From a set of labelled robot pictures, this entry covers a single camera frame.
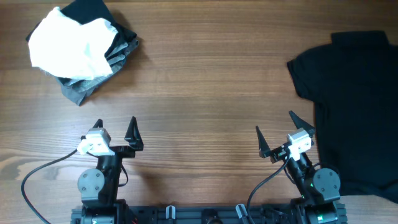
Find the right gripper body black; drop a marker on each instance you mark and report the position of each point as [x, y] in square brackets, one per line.
[278, 154]

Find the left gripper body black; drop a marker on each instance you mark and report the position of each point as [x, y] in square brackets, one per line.
[124, 152]

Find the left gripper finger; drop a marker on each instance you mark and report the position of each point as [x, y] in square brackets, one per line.
[133, 136]
[98, 124]

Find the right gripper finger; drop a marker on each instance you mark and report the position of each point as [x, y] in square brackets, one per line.
[264, 149]
[300, 123]

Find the black polo shirt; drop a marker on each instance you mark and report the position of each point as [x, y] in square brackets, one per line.
[352, 83]

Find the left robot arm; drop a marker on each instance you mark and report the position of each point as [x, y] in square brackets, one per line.
[99, 186]

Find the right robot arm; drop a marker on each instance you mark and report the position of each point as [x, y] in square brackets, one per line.
[318, 185]

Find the grey folded garment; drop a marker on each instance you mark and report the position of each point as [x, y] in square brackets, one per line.
[78, 90]

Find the white folded cloth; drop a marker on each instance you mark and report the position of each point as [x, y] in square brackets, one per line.
[65, 48]

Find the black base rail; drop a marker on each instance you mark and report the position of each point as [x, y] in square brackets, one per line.
[205, 214]

